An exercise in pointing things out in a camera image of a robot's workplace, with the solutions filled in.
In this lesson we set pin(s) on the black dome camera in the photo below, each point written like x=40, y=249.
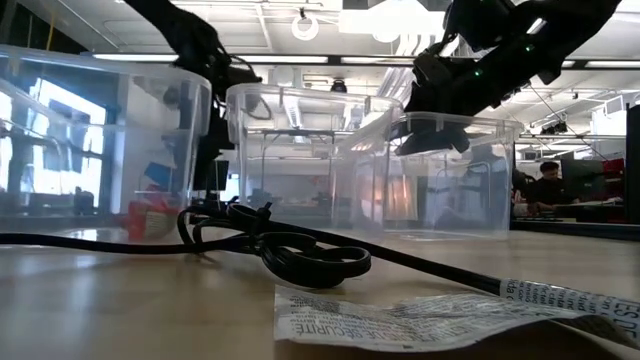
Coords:
x=338, y=86

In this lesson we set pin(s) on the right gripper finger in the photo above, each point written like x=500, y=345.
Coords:
x=430, y=142

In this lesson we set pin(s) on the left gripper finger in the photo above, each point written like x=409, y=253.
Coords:
x=209, y=172

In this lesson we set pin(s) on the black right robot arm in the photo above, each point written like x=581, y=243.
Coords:
x=540, y=45

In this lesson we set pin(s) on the white ceiling light fixture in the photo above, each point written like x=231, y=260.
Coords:
x=395, y=20

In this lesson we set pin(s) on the crumpled printed plastic wrapper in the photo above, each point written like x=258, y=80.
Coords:
x=400, y=320

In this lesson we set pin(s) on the black monitor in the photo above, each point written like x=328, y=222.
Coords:
x=592, y=175

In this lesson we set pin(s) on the red tool cabinet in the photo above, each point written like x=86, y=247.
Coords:
x=614, y=175

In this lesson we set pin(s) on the long ceiling light strip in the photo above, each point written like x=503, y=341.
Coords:
x=280, y=59

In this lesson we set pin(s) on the black track spotlight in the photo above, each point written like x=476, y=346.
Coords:
x=555, y=127

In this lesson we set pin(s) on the person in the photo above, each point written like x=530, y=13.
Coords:
x=550, y=192

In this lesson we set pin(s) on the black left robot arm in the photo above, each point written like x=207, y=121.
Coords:
x=185, y=35

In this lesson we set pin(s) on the clear plastic bin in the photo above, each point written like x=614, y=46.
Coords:
x=450, y=200
x=75, y=150
x=300, y=170

